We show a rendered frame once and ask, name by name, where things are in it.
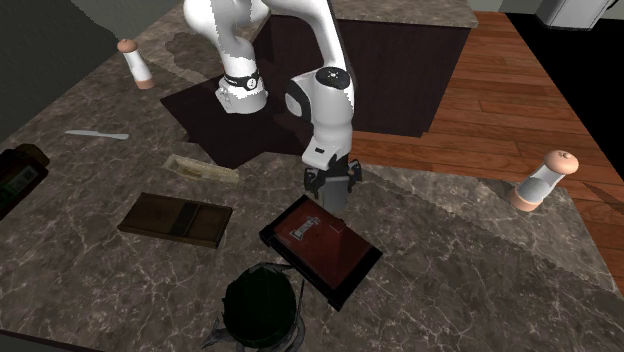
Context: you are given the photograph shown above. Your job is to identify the beige rectangular dish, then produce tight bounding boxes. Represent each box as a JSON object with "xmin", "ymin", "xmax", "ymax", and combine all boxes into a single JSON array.
[{"xmin": 161, "ymin": 153, "xmax": 242, "ymax": 186}]

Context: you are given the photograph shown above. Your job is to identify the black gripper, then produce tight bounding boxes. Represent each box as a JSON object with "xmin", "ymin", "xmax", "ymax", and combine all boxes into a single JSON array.
[{"xmin": 303, "ymin": 153, "xmax": 363, "ymax": 201}]

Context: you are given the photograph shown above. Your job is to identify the white appliance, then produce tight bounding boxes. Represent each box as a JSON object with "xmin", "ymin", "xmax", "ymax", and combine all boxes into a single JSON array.
[{"xmin": 534, "ymin": 0, "xmax": 619, "ymax": 31}]

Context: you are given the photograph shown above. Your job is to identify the dark maroon robot stand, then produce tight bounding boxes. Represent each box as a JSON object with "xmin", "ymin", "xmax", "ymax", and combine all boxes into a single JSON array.
[{"xmin": 160, "ymin": 57, "xmax": 319, "ymax": 170}]

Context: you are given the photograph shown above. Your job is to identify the white knife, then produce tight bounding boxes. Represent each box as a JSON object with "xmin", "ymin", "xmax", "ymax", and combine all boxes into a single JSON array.
[{"xmin": 64, "ymin": 128, "xmax": 131, "ymax": 142}]

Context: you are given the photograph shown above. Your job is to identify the red book with black edge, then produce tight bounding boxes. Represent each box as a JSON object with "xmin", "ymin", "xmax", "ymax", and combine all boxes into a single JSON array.
[{"xmin": 258, "ymin": 193, "xmax": 384, "ymax": 313}]

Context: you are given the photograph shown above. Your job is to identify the brown wooden tray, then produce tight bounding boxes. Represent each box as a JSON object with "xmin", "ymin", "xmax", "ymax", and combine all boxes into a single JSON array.
[{"xmin": 116, "ymin": 191, "xmax": 235, "ymax": 250}]

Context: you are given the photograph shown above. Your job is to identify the white and tan pepper mill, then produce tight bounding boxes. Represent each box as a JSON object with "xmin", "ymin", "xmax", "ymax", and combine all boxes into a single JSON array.
[
  {"xmin": 116, "ymin": 38, "xmax": 157, "ymax": 91},
  {"xmin": 504, "ymin": 148, "xmax": 580, "ymax": 213}
]

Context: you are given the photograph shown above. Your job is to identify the dark bottle with label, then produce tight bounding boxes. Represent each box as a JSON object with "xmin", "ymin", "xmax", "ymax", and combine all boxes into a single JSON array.
[{"xmin": 0, "ymin": 143, "xmax": 51, "ymax": 222}]

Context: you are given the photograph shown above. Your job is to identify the dark green round pot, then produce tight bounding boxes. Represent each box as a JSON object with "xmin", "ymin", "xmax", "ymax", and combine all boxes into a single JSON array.
[{"xmin": 201, "ymin": 261, "xmax": 307, "ymax": 352}]

